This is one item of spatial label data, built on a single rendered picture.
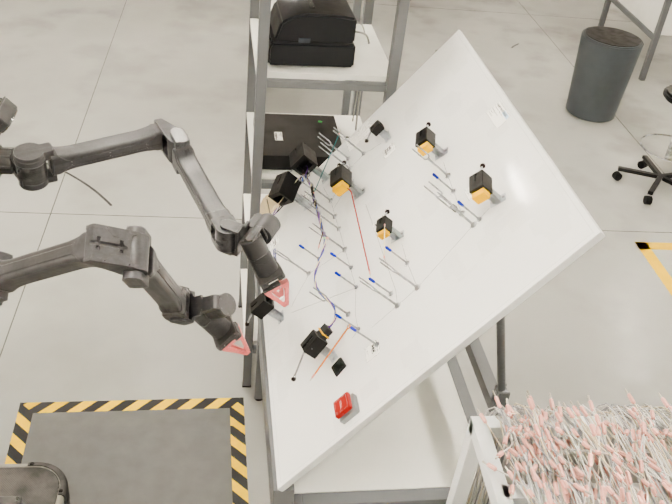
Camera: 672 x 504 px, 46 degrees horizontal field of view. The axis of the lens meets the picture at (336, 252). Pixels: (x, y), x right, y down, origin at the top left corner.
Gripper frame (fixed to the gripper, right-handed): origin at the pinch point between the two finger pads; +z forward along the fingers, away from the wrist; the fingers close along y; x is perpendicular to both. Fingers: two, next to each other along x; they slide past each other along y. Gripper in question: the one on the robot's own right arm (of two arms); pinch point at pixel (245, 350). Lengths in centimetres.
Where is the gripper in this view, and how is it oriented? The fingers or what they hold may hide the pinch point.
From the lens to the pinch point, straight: 210.3
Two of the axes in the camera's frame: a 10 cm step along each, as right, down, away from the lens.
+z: 5.9, 6.3, 5.1
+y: -3.0, -4.1, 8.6
